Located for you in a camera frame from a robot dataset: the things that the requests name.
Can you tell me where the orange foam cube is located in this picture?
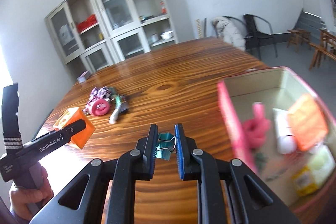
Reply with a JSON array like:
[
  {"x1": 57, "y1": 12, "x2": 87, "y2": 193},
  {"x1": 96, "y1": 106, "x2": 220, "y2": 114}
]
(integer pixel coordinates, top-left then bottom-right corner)
[{"x1": 53, "y1": 107, "x2": 96, "y2": 149}]

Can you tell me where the teal binder clip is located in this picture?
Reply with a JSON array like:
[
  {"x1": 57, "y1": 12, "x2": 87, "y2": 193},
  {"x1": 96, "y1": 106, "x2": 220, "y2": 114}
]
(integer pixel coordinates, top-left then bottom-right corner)
[{"x1": 155, "y1": 132, "x2": 177, "y2": 161}]

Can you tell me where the pink twisted foam roller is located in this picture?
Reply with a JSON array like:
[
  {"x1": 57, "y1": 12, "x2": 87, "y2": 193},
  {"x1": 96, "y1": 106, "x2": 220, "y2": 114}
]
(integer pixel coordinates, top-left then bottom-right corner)
[{"x1": 83, "y1": 98, "x2": 110, "y2": 116}]

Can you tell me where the leopard print pink scrunchie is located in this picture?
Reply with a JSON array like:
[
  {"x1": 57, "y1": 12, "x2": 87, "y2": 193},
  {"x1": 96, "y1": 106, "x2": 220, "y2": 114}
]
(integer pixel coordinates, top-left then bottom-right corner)
[{"x1": 89, "y1": 86, "x2": 115, "y2": 102}]

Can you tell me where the person's left hand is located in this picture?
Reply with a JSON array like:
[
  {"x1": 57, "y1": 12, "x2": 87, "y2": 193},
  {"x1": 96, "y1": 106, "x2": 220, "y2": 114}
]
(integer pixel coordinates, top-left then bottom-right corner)
[{"x1": 9, "y1": 166, "x2": 54, "y2": 223}]

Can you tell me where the pink foam roller in tin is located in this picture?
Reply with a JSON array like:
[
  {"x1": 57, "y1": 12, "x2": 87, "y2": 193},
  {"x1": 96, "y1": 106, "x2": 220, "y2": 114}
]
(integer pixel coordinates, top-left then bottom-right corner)
[{"x1": 243, "y1": 102, "x2": 270, "y2": 149}]

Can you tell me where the white green tube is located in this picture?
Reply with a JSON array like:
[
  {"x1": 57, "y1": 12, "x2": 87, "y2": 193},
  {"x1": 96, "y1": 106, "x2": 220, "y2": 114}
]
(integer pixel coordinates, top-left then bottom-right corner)
[{"x1": 109, "y1": 95, "x2": 122, "y2": 124}]

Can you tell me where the white bottle in tin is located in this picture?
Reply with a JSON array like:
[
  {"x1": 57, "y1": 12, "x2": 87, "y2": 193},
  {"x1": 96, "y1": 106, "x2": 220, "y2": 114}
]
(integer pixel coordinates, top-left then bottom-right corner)
[{"x1": 273, "y1": 108, "x2": 297, "y2": 155}]

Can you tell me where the yellow white packet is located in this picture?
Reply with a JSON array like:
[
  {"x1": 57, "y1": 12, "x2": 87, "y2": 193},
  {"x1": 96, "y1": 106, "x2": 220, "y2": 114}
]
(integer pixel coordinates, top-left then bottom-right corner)
[{"x1": 291, "y1": 166, "x2": 319, "y2": 197}]

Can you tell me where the pink metal tin box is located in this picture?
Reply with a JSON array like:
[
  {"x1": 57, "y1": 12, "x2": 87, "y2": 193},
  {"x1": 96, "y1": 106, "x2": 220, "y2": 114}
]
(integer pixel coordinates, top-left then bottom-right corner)
[{"x1": 217, "y1": 67, "x2": 335, "y2": 223}]

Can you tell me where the small purple white box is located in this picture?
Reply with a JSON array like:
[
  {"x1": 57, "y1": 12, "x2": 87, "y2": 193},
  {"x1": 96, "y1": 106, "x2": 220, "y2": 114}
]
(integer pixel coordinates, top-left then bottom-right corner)
[{"x1": 77, "y1": 71, "x2": 91, "y2": 84}]

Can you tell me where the orange embossed foam block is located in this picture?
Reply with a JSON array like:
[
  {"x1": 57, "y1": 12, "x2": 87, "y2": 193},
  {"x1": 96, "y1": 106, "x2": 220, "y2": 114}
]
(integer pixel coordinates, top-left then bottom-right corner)
[{"x1": 287, "y1": 93, "x2": 329, "y2": 151}]

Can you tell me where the black metal chair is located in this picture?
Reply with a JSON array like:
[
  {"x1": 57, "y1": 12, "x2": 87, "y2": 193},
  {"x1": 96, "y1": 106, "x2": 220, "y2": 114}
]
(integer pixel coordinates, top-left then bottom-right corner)
[{"x1": 243, "y1": 14, "x2": 278, "y2": 60}]

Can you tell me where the chair with white jacket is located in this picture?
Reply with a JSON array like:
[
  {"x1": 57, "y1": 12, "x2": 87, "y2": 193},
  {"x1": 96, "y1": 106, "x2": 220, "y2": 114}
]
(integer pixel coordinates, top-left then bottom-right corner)
[{"x1": 211, "y1": 16, "x2": 246, "y2": 52}]

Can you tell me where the small wooden stool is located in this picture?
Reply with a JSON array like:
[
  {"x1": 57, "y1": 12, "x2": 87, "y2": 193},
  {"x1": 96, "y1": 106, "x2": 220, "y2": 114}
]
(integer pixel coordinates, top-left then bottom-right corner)
[{"x1": 286, "y1": 29, "x2": 311, "y2": 52}]

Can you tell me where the wooden bench table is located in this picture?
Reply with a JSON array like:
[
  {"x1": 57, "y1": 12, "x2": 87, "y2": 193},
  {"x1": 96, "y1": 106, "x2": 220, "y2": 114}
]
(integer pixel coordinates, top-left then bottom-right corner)
[{"x1": 309, "y1": 29, "x2": 336, "y2": 71}]

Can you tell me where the grey glass door cabinet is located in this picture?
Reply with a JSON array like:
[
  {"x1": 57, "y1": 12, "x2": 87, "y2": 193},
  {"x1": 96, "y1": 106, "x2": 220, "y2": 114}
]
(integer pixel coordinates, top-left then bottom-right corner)
[{"x1": 45, "y1": 0, "x2": 179, "y2": 78}]

